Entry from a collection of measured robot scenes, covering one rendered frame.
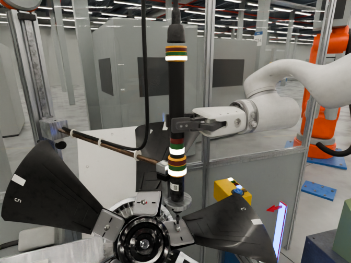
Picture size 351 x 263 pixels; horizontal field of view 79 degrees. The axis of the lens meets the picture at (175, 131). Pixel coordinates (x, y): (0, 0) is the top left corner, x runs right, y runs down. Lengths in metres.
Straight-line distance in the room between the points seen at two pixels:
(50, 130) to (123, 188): 0.36
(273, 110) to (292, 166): 1.36
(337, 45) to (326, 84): 3.92
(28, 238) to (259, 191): 1.47
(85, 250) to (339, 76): 0.71
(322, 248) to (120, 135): 0.89
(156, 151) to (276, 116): 0.34
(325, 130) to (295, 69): 3.87
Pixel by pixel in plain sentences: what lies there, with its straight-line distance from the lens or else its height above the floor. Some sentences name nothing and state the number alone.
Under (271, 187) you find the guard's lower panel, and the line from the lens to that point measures 1.85.
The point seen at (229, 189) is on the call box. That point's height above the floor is 1.07.
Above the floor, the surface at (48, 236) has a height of 1.15.
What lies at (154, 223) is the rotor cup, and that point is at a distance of 0.54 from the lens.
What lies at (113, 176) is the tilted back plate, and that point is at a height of 1.21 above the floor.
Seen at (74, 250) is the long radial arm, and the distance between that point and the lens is 0.72.
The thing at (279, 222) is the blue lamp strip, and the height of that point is 1.12.
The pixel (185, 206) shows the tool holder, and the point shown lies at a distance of 0.53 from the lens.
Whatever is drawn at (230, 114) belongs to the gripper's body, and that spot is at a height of 1.50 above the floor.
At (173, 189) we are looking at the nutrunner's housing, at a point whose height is 1.32.
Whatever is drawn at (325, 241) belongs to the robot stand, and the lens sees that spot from 1.12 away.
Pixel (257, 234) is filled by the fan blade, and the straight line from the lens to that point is 0.70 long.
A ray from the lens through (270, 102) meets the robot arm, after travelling 0.57.
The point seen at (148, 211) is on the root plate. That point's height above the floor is 1.24.
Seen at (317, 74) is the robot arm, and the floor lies 1.59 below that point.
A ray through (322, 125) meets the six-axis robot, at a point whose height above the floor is 0.62.
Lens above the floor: 1.60
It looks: 17 degrees down
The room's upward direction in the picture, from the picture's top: 1 degrees counter-clockwise
